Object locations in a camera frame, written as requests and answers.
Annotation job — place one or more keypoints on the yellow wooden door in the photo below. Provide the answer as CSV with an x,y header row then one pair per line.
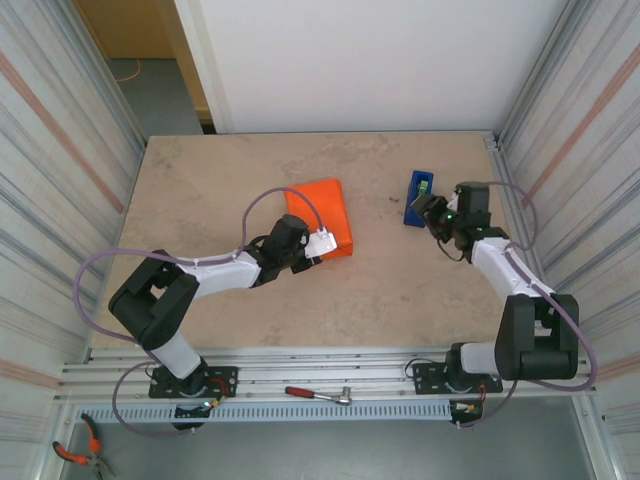
x,y
192,75

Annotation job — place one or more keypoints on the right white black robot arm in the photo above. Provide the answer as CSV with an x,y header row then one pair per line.
x,y
505,270

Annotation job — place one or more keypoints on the green tape roll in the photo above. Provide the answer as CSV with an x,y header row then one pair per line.
x,y
423,187

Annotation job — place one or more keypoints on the blue tape dispenser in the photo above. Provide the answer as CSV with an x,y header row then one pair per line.
x,y
409,217

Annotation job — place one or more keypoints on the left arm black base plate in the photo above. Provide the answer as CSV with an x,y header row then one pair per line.
x,y
227,375

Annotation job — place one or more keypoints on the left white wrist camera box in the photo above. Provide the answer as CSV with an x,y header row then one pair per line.
x,y
320,242

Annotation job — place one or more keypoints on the orange wrapping paper sheet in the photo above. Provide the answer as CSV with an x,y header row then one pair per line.
x,y
325,210

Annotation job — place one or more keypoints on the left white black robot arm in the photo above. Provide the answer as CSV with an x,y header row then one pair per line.
x,y
225,270

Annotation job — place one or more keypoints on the aluminium side rail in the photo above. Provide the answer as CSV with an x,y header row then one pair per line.
x,y
500,165

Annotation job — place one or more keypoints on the aluminium mounting rails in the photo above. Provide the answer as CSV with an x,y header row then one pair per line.
x,y
325,365

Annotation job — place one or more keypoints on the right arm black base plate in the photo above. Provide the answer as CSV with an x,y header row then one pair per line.
x,y
425,375

